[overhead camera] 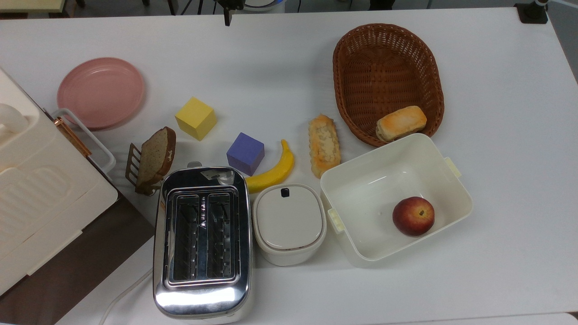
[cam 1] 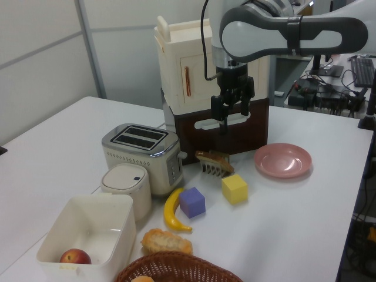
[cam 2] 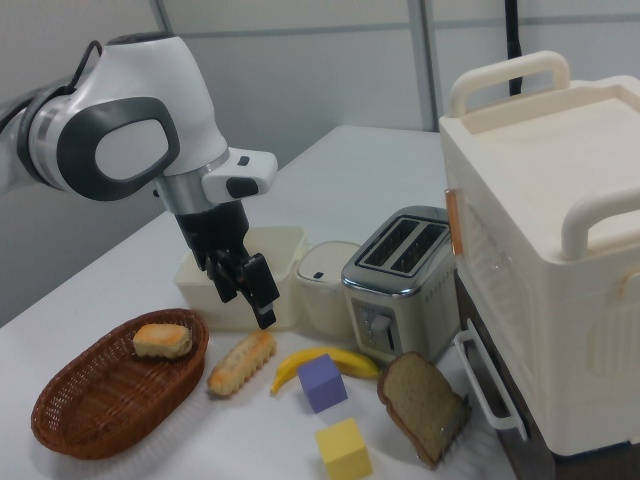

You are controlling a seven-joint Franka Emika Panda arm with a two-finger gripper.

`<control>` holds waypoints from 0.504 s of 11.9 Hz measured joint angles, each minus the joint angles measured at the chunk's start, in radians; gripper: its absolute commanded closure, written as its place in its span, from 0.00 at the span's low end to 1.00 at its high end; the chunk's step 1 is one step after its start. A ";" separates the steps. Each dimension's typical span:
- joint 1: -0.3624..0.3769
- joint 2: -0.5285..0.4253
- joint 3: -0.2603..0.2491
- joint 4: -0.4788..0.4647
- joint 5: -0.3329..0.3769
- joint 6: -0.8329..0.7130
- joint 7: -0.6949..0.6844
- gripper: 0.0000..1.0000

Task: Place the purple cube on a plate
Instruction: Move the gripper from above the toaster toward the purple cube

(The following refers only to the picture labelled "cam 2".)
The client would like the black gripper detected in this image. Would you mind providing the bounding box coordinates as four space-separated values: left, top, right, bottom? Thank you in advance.
173 199 279 330

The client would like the purple cube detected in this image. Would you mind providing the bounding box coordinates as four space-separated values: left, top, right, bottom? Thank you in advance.
297 352 349 415

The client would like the yellow cube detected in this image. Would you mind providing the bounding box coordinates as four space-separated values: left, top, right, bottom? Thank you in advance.
314 417 374 480

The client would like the cream open plastic box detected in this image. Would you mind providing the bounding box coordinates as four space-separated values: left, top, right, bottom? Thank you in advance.
173 225 309 332

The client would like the long crusty bread pastry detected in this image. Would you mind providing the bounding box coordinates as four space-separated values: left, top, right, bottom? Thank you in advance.
206 329 278 397

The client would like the white lidded container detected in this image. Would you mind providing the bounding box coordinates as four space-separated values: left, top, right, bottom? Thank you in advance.
295 240 362 342

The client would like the short golden bread roll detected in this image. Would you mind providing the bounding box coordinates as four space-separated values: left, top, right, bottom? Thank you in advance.
132 323 194 360

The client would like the yellow banana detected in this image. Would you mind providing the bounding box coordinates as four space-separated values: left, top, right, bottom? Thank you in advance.
270 346 382 395

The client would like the silver two-slot toaster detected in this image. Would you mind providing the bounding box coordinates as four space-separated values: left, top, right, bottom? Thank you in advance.
340 205 459 365

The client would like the brown wicker basket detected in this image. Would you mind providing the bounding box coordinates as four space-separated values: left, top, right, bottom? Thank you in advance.
30 308 211 461

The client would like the brown bread slice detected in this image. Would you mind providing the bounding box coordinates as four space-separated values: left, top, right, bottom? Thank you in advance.
376 351 464 469

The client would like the cream toy kitchen oven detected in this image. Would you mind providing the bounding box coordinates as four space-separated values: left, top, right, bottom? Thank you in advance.
438 49 640 459

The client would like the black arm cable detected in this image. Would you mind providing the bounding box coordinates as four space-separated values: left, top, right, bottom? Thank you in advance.
67 40 105 97

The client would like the black camera pole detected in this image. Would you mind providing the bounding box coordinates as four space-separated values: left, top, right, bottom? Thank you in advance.
502 0 525 96

